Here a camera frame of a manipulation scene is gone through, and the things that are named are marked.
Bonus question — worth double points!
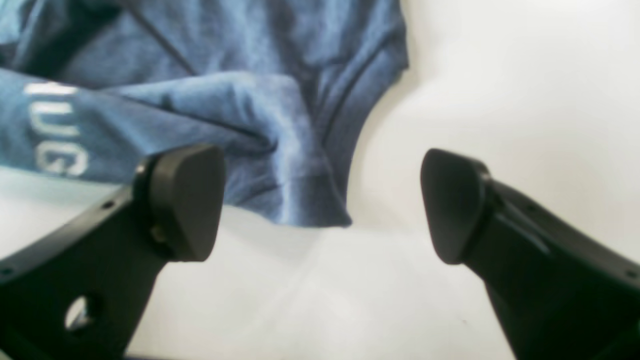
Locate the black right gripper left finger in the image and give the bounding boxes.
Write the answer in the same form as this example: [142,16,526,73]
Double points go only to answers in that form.
[0,144,226,360]

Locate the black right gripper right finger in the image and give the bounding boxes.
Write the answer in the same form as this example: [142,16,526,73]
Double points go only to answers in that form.
[420,148,640,360]

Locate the navy blue T-shirt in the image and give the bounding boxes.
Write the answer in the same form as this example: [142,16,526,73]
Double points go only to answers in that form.
[0,0,409,228]

